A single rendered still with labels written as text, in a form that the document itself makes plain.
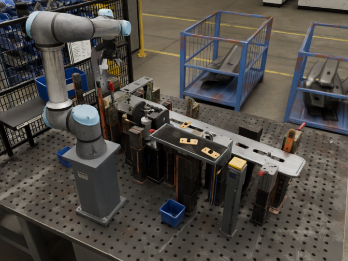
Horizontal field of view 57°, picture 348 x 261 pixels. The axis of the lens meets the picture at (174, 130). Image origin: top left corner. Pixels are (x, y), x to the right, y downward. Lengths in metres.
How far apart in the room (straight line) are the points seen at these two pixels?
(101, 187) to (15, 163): 0.87
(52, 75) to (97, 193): 0.61
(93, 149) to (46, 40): 0.52
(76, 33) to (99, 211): 0.91
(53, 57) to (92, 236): 0.91
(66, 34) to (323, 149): 1.85
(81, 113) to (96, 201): 0.49
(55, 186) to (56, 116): 0.65
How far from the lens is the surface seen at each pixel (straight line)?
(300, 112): 4.05
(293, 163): 1.79
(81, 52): 2.58
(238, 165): 1.45
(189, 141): 1.55
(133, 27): 5.55
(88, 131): 1.53
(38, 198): 2.08
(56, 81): 1.53
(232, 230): 1.75
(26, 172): 2.29
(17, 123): 2.15
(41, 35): 1.46
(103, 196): 1.72
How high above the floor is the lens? 2.07
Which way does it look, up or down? 34 degrees down
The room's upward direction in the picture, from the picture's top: straight up
